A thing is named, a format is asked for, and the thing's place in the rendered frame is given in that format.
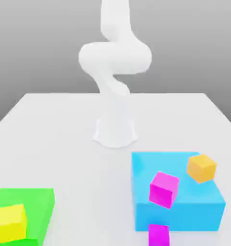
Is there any small magenta cube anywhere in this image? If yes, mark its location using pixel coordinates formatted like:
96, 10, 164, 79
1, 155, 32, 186
148, 223, 170, 246
148, 171, 180, 209

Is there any small orange cube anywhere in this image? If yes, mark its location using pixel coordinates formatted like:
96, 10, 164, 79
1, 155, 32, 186
187, 153, 218, 184

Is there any small yellow cube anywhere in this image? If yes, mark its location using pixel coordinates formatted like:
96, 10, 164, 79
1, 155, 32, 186
0, 203, 27, 244

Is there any large green box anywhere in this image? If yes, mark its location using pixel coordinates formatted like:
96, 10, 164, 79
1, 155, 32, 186
0, 188, 55, 246

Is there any large blue box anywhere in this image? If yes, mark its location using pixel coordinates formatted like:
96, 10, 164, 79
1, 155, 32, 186
131, 151, 227, 232

